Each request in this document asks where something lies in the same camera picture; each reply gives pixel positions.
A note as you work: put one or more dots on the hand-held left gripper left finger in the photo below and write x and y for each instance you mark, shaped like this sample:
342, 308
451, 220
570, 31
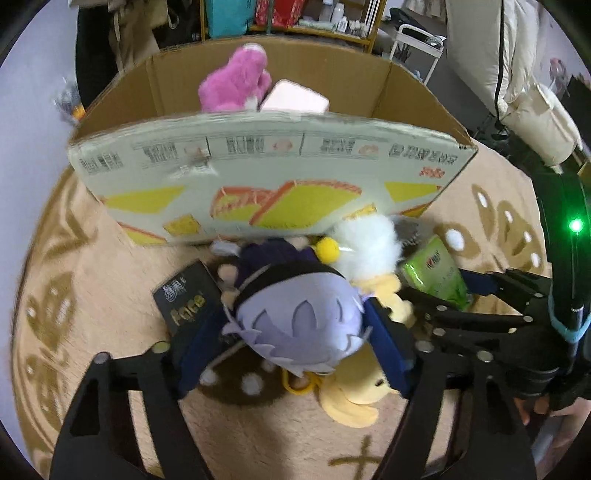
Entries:
194, 360

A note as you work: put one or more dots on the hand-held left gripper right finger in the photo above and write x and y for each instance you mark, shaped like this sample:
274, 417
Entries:
392, 360

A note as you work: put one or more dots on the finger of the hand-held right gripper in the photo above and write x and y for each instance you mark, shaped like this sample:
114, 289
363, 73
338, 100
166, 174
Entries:
466, 321
478, 282

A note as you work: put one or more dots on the green wipes packet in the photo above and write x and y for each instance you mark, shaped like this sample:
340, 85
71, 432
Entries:
434, 277

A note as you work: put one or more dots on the yellow plush toy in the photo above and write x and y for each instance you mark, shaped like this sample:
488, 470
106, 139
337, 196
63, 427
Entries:
355, 397

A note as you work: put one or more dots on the purple-haired plush doll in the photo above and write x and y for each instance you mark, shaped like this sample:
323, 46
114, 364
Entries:
295, 323

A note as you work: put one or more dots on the printed cardboard box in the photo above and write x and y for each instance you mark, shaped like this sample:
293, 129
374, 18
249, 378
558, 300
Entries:
277, 194

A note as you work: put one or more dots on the pale pink soft block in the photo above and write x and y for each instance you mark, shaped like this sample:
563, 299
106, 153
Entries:
295, 97

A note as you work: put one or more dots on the person's right hand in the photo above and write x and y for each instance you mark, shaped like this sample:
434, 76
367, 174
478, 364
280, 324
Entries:
570, 408

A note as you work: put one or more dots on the black box with gold print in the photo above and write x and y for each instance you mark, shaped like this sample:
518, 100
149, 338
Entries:
184, 300

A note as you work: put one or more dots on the beige patterned rug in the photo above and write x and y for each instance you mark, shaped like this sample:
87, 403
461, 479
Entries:
92, 277

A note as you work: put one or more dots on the white duvet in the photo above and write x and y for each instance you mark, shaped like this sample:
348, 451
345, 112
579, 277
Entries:
545, 124

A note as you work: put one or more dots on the white mattress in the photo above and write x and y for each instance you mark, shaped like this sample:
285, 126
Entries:
489, 46

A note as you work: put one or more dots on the white trolley cart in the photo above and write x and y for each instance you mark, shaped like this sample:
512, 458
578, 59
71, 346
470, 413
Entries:
415, 41

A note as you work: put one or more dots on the pink plush toy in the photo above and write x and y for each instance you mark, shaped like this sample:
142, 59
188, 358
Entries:
231, 78

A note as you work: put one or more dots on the plastic bag of plush toys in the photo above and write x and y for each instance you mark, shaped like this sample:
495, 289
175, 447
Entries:
69, 99

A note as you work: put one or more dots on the wooden shelf unit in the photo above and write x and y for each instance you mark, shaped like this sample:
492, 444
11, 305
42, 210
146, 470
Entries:
323, 33

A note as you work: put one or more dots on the row of small bottles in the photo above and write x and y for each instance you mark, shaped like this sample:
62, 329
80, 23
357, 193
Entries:
344, 21

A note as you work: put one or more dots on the black hanging coat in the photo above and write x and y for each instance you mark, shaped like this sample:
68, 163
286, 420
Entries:
94, 55

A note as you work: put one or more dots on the beige hanging coat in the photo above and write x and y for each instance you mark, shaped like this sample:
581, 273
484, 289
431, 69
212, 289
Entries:
134, 37

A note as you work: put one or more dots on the red patterned bag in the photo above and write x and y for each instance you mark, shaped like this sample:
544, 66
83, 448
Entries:
277, 11

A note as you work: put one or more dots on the black hanging garment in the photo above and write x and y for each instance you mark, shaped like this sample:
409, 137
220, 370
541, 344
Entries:
180, 23

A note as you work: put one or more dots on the teal bag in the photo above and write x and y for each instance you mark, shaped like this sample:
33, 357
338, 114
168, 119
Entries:
228, 11

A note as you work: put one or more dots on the pink wall sticker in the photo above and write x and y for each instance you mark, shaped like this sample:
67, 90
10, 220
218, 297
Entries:
558, 74

